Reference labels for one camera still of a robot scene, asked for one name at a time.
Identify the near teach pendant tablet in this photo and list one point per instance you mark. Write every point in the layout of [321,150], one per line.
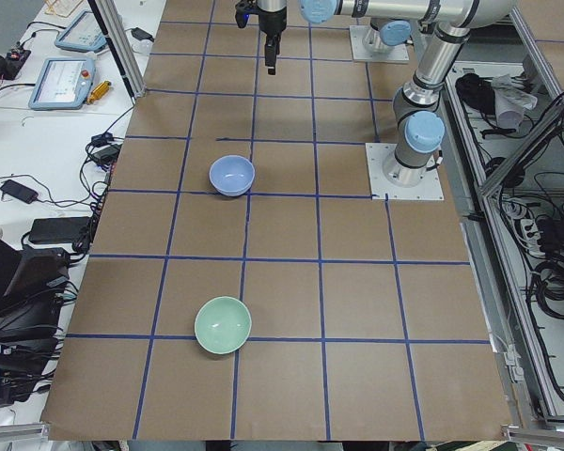
[63,84]

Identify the aluminium frame post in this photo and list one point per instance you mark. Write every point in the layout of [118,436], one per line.
[106,15]

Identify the green bowl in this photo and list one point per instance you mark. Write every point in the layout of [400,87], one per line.
[222,325]

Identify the black power brick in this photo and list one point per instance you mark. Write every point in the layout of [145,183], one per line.
[140,34]

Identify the black smartphone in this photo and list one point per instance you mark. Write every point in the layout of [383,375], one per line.
[18,191]

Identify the teach pendant tablet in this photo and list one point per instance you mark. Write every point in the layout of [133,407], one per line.
[63,84]
[83,35]

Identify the black power adapter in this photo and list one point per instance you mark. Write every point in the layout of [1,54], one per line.
[58,230]

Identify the blue bowl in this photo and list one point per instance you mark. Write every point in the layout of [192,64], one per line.
[232,175]

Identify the yellow brass cylinder tool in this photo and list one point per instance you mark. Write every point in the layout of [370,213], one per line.
[98,92]

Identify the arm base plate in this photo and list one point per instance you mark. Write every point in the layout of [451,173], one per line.
[367,46]
[388,180]

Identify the far teach pendant tablet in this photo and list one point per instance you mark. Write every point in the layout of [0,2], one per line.
[83,35]

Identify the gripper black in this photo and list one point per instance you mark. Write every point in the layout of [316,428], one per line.
[271,20]

